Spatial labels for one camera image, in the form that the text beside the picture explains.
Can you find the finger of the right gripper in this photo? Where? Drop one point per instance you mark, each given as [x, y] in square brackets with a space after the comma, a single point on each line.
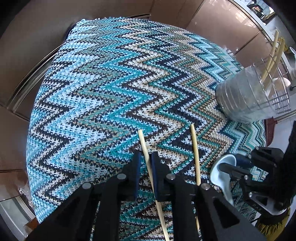
[243, 161]
[236, 173]

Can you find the light blue ceramic spoon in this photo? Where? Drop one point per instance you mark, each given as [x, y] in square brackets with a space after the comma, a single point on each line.
[222, 179]

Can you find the bamboo chopstick one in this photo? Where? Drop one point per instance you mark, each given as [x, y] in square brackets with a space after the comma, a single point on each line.
[149, 169]

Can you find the bamboo chopstick four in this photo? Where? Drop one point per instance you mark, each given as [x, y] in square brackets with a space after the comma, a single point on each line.
[273, 64]

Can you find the clear wire utensil holder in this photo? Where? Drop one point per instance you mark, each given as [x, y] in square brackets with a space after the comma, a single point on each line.
[243, 99]

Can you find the bamboo chopstick two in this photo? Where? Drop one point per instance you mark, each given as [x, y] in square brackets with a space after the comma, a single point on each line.
[196, 154]

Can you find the zigzag knitted table cloth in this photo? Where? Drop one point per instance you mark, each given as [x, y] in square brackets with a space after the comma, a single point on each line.
[113, 77]

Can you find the bamboo chopstick three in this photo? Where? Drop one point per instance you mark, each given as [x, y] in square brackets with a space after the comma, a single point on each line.
[269, 57]

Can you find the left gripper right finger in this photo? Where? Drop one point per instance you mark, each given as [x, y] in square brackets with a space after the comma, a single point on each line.
[199, 212]

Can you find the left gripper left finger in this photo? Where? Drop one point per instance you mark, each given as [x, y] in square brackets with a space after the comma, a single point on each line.
[92, 211]

